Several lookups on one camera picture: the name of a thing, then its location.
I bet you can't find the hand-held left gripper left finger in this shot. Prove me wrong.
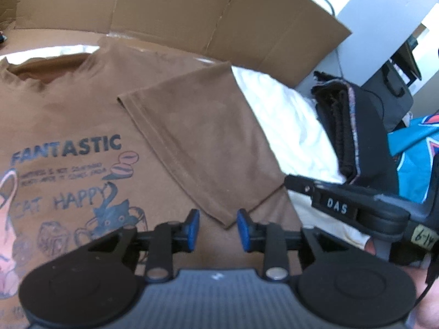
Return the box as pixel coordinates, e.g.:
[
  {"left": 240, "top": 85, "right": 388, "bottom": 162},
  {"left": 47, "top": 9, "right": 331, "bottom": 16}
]
[{"left": 87, "top": 209, "right": 201, "bottom": 280}]

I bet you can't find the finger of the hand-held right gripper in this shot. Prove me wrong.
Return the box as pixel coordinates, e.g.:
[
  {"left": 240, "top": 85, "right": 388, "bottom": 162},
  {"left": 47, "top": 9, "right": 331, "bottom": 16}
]
[{"left": 285, "top": 175, "right": 376, "bottom": 222}]

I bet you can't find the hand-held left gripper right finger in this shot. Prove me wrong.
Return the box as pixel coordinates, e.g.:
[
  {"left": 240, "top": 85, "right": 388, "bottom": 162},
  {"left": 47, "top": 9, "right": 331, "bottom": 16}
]
[{"left": 237, "top": 209, "right": 347, "bottom": 280}]

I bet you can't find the brown printed t-shirt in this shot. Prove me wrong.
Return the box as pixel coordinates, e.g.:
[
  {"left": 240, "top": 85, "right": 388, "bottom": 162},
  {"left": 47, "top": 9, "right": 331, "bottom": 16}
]
[{"left": 0, "top": 36, "right": 302, "bottom": 329}]

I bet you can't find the person's right hand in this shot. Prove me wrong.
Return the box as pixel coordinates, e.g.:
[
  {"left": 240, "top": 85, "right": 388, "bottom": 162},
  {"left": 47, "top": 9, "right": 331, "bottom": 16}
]
[{"left": 413, "top": 267, "right": 439, "bottom": 329}]

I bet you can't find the white printed bed sheet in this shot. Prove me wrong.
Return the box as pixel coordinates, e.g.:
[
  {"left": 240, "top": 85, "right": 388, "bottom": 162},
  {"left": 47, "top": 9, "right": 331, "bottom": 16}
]
[{"left": 0, "top": 43, "right": 378, "bottom": 251}]

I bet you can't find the teal printed garment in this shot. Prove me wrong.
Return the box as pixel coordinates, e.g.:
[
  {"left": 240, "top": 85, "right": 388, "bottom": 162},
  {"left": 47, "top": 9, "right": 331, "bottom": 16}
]
[{"left": 387, "top": 111, "right": 439, "bottom": 203}]

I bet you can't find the folded black garment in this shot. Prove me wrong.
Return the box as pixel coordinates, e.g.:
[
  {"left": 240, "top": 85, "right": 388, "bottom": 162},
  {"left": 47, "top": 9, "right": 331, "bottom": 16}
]
[{"left": 310, "top": 70, "right": 400, "bottom": 196}]

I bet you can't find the black bag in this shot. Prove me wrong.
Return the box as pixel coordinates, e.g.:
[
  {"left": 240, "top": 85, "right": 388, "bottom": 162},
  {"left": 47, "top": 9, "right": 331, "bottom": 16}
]
[{"left": 368, "top": 58, "right": 417, "bottom": 134}]

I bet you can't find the flattened cardboard sheet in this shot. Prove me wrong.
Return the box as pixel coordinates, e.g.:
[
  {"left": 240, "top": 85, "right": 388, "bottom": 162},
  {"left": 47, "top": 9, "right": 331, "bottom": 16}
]
[{"left": 0, "top": 0, "right": 353, "bottom": 88}]

